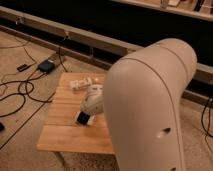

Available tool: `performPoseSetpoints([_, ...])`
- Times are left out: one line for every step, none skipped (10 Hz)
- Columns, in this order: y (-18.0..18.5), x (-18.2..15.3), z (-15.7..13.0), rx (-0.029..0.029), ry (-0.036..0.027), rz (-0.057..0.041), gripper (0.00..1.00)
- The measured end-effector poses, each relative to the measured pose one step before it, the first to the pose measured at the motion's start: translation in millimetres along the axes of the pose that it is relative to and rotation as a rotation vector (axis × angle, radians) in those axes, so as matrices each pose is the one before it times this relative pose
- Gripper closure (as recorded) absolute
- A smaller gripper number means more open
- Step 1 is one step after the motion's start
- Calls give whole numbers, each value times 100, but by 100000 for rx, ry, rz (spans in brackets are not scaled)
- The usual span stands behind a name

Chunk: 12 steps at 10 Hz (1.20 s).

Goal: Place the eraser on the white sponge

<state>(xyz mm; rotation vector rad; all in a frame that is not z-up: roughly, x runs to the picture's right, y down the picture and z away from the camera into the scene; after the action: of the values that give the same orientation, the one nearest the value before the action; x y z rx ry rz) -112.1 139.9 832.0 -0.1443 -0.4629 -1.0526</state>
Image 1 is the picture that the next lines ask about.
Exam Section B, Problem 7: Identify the metal rail frame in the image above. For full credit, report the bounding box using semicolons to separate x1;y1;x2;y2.
0;6;213;103

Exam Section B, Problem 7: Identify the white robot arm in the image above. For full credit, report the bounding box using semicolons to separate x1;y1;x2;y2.
77;38;197;171

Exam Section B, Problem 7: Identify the black power adapter box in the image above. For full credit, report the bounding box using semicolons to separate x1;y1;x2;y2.
37;60;55;74

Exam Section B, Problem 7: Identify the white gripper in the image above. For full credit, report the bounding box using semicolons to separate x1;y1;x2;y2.
76;84;103;125

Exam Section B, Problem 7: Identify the wooden table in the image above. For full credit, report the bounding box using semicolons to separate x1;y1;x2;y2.
37;73;114;154

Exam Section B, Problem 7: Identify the black cable at right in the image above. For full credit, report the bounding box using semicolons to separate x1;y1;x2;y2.
200;97;213;139

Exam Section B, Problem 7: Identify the small black plug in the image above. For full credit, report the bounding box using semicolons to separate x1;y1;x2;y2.
17;64;28;72

